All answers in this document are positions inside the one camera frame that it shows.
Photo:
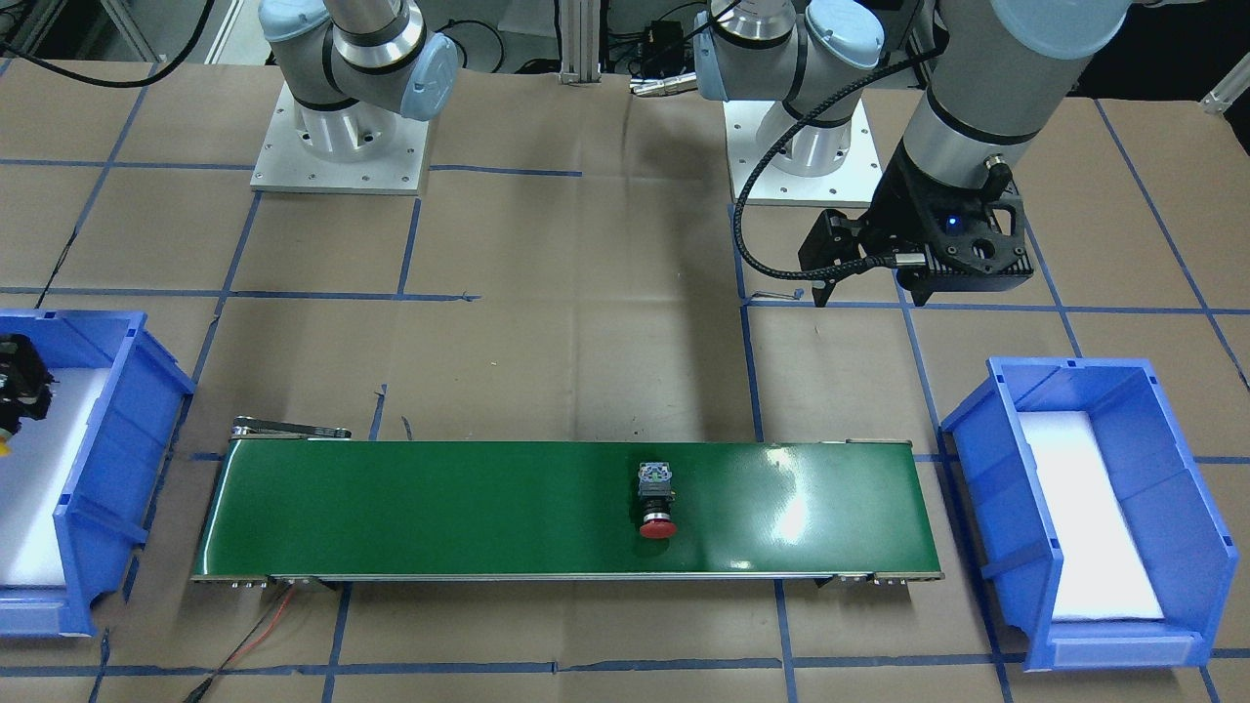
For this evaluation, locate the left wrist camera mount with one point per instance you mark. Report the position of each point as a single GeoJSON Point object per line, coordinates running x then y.
{"type": "Point", "coordinates": [971, 239]}

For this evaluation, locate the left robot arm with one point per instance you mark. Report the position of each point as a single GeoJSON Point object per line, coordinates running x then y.
{"type": "Point", "coordinates": [1004, 70]}

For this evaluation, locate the red push button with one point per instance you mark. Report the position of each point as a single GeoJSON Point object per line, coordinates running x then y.
{"type": "Point", "coordinates": [656, 496]}

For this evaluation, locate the green conveyor belt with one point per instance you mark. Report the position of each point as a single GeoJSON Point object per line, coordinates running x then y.
{"type": "Point", "coordinates": [346, 511]}

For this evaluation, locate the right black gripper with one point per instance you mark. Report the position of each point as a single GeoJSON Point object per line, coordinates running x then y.
{"type": "Point", "coordinates": [21, 383]}

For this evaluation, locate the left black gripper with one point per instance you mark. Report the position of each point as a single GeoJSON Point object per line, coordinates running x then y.
{"type": "Point", "coordinates": [896, 212]}

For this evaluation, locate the blue bin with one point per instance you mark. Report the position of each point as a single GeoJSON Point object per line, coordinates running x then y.
{"type": "Point", "coordinates": [101, 517]}
{"type": "Point", "coordinates": [1186, 549]}

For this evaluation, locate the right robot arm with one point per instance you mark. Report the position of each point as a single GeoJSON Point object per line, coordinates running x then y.
{"type": "Point", "coordinates": [354, 65]}

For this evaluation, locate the aluminium profile post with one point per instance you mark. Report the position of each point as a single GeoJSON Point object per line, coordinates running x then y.
{"type": "Point", "coordinates": [579, 34]}

